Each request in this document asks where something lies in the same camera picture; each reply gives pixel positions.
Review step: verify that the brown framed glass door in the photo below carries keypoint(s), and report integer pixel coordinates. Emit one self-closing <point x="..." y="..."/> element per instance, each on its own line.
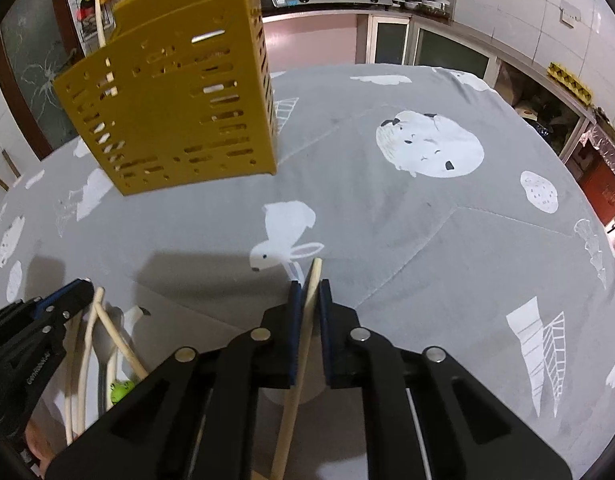
<point x="32" y="60"/>

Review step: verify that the white wall socket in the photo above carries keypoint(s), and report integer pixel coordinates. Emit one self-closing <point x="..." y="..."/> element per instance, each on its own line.
<point x="571" y="17"/>

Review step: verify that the yellow slotted utensil holder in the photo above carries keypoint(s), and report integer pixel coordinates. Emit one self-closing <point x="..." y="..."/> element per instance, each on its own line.
<point x="177" y="125"/>

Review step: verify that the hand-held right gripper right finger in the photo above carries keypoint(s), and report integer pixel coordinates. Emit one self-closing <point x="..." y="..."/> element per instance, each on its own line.
<point x="327" y="340"/>

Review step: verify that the person's left hand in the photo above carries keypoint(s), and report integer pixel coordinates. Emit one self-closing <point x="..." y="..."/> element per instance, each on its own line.
<point x="37" y="445"/>

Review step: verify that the pair of wooden sticks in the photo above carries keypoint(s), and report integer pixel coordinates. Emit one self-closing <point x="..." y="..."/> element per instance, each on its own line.
<point x="5" y="170"/>

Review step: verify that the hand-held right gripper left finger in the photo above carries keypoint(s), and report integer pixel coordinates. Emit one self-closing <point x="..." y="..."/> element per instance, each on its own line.
<point x="296" y="340"/>

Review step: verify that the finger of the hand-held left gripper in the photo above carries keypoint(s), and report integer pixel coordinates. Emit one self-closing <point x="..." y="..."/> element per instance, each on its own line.
<point x="72" y="305"/>
<point x="62" y="291"/>

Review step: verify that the red cabinet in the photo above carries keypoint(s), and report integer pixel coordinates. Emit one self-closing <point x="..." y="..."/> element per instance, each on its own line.
<point x="602" y="190"/>

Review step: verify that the group of bowls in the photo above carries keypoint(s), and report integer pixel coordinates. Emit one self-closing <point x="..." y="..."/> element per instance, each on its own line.
<point x="422" y="4"/>

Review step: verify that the kitchen counter cabinet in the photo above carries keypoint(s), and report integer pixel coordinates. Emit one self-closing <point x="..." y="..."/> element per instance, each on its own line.
<point x="387" y="40"/>

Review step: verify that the green frog training chopsticks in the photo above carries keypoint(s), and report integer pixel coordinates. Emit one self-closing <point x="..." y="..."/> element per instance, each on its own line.
<point x="121" y="391"/>

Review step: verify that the yellow egg carton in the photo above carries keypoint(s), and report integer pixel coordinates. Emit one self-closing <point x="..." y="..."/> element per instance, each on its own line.
<point x="570" y="82"/>

